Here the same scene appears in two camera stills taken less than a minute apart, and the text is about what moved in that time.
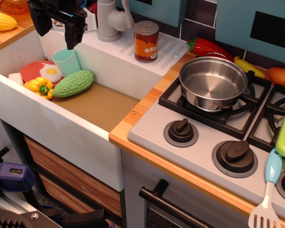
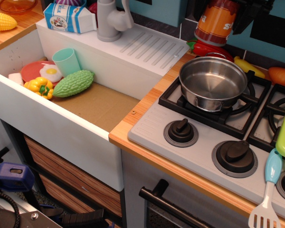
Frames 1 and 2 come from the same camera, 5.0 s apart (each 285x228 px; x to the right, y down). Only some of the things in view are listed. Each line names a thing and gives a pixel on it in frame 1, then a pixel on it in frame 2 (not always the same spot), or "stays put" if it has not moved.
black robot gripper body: [71, 12] -> [264, 7]
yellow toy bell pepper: [41, 86] stays put
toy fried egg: [51, 72] stays put
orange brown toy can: [146, 40] -> [216, 22]
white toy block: [16, 77] stays put
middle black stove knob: [234, 158] stays put
